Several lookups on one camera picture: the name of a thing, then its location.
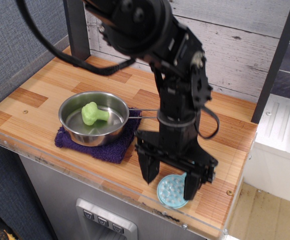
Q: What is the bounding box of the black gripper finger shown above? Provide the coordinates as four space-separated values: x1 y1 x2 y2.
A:
184 172 201 201
138 151 160 184

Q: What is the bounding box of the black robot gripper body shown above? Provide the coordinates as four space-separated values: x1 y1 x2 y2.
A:
135 117 218 184

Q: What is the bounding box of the light blue scrub brush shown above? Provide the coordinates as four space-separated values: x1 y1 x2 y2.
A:
156 171 190 209

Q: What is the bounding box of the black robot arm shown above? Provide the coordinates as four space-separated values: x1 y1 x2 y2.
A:
85 0 217 200

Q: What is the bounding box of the purple terry cloth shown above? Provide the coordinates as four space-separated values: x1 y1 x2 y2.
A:
55 108 142 164

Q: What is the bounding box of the stainless steel pot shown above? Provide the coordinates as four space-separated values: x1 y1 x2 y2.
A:
58 91 147 147

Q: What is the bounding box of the silver dispenser button panel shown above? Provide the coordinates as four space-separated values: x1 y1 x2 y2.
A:
76 198 138 240

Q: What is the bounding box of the green toy broccoli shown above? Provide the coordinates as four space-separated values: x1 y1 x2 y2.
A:
81 101 109 126

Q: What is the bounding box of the white ridged appliance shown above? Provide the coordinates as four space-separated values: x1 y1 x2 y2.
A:
244 95 290 201

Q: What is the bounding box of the dark grey vertical post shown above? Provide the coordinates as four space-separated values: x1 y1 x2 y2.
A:
251 10 290 124

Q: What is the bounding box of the dark grey rear post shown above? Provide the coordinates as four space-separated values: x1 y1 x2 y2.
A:
63 0 90 60

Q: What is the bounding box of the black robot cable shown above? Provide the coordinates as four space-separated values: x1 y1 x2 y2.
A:
16 0 136 77

